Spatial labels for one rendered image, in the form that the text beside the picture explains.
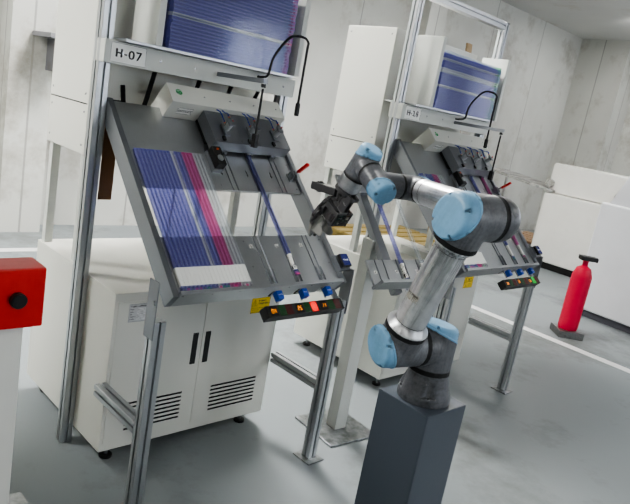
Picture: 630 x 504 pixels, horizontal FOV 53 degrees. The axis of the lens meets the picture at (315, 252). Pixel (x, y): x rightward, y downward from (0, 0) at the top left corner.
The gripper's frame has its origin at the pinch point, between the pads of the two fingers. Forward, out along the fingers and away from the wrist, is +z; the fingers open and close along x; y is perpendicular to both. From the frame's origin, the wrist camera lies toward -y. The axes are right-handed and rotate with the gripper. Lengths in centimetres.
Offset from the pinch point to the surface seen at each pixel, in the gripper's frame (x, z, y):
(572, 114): 840, 65, -330
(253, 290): -20.8, 16.4, 8.9
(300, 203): 19.0, 10.3, -26.0
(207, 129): -17, -2, -48
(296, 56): 20, -28, -66
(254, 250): -13.4, 13.5, -5.4
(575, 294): 312, 68, -4
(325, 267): 15.1, 15.5, 2.1
